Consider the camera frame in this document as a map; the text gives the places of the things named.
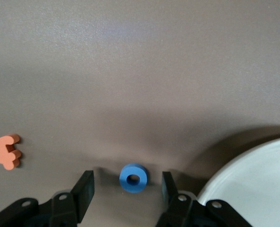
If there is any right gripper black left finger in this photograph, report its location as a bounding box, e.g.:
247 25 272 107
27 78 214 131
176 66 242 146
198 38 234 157
0 170 95 227

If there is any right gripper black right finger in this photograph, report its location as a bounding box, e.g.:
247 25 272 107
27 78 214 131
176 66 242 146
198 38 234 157
153 171 251 227

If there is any blue foam letter o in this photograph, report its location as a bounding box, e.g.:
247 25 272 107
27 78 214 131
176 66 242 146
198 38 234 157
119 163 148 194

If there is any orange foam letter t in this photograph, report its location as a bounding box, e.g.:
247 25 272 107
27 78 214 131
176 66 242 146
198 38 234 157
0 134 22 171

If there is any beige plate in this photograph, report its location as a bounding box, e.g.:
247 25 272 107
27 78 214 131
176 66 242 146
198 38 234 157
196 136 280 227

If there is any brown paper table cover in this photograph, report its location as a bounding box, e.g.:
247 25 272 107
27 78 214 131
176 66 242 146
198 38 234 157
0 0 280 227

